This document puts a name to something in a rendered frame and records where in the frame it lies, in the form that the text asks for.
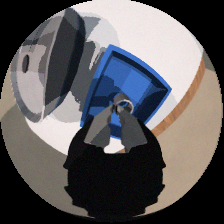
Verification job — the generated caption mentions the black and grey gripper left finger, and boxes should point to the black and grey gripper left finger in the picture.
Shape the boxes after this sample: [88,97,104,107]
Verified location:
[63,104,114,170]

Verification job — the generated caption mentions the grey metal cylinder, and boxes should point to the grey metal cylinder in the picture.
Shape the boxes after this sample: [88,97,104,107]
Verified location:
[114,94,134,116]

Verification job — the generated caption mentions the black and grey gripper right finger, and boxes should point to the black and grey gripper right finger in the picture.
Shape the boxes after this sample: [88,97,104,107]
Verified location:
[116,105,166,169]

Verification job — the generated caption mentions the blue crate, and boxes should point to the blue crate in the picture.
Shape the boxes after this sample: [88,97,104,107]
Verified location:
[80,44,172,140]

